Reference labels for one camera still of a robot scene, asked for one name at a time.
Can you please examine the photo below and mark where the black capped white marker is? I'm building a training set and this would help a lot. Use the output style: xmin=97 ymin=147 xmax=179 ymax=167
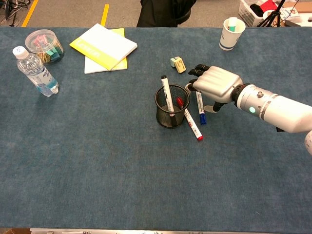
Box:
xmin=160 ymin=75 xmax=177 ymax=127

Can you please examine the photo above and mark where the clear plastic water bottle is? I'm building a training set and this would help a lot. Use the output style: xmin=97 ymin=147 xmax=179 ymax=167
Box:
xmin=12 ymin=45 xmax=59 ymax=98

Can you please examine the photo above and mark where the blue felt table cover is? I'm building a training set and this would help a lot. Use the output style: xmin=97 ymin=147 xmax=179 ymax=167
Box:
xmin=0 ymin=26 xmax=312 ymax=231

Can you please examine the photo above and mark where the yellow eraser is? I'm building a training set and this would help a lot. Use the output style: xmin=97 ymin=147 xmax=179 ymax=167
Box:
xmin=174 ymin=57 xmax=187 ymax=74

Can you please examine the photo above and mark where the white green glue stick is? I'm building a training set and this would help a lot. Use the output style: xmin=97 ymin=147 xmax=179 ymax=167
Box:
xmin=227 ymin=17 xmax=238 ymax=32

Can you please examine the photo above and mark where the clear jar of binder clips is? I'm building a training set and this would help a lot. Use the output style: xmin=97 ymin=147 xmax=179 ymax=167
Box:
xmin=24 ymin=29 xmax=65 ymax=65

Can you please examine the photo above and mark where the white paper cup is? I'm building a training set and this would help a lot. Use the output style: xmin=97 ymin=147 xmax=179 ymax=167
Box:
xmin=219 ymin=17 xmax=246 ymax=51

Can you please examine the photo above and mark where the black cable bundle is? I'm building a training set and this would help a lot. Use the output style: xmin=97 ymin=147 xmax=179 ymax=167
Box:
xmin=0 ymin=0 xmax=32 ymax=27

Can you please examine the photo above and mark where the black office chair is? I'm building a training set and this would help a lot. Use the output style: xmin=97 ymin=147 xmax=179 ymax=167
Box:
xmin=136 ymin=0 xmax=197 ymax=28

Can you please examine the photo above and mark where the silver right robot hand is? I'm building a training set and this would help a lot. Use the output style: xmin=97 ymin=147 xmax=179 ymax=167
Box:
xmin=184 ymin=64 xmax=244 ymax=114

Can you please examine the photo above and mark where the yellow white Lexicon notebook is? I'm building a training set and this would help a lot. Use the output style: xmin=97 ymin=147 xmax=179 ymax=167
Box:
xmin=69 ymin=23 xmax=138 ymax=71

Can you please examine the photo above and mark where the red capped white marker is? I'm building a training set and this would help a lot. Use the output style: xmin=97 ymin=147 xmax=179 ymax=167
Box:
xmin=176 ymin=97 xmax=204 ymax=142

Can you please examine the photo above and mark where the black mesh pen cup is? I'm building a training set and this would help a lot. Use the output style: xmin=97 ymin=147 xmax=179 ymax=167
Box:
xmin=154 ymin=84 xmax=191 ymax=129

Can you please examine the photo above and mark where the blue capped white marker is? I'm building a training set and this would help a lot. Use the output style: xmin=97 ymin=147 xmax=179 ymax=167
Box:
xmin=195 ymin=91 xmax=208 ymax=126

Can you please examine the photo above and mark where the black tripod stand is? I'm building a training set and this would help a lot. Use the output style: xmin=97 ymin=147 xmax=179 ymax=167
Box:
xmin=257 ymin=0 xmax=287 ymax=28

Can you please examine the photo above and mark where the white plastic basket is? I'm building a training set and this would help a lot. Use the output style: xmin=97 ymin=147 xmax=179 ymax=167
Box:
xmin=238 ymin=0 xmax=278 ymax=27

